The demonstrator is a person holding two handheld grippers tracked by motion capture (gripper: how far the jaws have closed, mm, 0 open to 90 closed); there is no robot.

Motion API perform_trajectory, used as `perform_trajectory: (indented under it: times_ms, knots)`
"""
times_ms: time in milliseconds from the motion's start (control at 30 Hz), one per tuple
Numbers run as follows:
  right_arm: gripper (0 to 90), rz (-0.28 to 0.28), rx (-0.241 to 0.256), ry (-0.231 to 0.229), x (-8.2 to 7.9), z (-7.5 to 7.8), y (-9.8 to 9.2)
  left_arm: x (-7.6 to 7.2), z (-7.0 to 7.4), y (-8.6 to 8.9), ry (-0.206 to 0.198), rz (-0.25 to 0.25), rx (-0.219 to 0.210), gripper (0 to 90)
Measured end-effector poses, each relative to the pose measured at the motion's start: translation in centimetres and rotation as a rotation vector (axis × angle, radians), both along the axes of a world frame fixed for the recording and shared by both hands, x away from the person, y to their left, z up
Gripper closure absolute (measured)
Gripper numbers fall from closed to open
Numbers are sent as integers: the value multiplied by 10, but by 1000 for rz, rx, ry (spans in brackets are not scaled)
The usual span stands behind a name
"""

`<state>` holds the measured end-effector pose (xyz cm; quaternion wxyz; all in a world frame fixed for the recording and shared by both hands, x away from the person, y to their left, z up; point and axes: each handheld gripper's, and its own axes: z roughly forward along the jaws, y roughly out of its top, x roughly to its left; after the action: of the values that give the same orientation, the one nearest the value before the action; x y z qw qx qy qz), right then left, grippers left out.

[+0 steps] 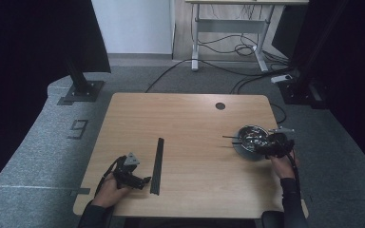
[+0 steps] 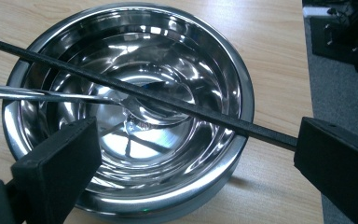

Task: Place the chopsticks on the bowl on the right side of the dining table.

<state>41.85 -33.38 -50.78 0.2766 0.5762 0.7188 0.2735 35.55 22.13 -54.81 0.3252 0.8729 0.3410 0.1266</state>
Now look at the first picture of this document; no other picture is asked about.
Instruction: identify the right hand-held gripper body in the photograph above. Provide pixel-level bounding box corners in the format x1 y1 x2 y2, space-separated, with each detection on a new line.
264 125 297 160

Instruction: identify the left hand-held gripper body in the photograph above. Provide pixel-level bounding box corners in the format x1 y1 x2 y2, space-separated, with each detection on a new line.
112 152 144 190

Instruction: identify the pile of small metal parts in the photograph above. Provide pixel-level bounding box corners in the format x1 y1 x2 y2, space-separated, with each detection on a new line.
240 128 262 150

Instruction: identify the shiny metal bowl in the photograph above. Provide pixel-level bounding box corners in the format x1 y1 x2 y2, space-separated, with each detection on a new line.
236 124 271 154

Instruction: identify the long thin black rod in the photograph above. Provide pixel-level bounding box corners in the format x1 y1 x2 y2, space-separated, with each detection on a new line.
221 135 267 141

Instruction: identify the person's right hand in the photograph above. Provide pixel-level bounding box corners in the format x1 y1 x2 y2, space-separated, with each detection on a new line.
268 149 298 181

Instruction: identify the person's left hand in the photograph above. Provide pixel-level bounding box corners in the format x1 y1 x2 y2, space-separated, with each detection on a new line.
91 172 131 209

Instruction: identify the black stand with dark base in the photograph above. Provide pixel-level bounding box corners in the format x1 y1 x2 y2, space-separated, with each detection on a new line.
278 0 350 110

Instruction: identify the white power strip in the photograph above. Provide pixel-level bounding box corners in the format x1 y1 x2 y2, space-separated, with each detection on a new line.
270 73 294 85

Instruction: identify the black curtain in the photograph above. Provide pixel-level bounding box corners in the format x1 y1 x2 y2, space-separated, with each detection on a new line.
0 0 112 201
271 0 365 180

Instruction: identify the black aluminium rail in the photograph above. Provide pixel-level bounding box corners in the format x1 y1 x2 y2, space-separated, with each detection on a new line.
149 137 165 196

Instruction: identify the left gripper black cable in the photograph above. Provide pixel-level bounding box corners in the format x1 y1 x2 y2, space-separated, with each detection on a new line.
94 155 127 198

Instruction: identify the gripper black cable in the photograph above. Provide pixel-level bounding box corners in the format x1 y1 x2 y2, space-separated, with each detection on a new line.
94 155 127 198
285 148 302 199

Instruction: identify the black cable loop beside table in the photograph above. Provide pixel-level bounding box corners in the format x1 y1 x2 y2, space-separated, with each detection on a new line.
269 103 288 125

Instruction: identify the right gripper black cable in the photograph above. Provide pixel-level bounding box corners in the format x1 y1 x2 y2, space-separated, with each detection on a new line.
285 148 302 199

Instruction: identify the black stand with base plate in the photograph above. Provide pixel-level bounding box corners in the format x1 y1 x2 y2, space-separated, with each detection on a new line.
56 58 106 106

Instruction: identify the bundle of black cables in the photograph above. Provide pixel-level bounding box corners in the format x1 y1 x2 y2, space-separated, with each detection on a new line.
198 4 291 65

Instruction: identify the long black floor cable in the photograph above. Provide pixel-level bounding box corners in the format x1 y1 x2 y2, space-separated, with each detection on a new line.
144 58 296 94

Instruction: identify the white frame desk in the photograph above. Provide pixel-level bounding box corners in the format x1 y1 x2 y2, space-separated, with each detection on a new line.
184 0 310 73

